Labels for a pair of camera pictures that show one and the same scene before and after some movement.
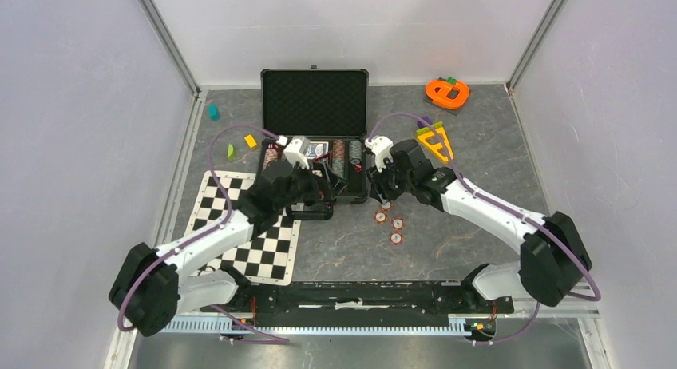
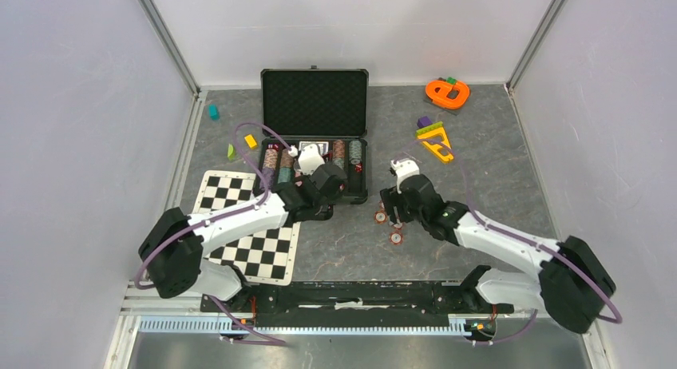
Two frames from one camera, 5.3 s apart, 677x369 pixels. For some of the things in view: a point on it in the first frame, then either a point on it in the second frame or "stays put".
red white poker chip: [396, 238] stays put
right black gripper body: [387, 182] → [391, 197]
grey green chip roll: [355, 152] stays put
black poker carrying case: [330, 109] stays put
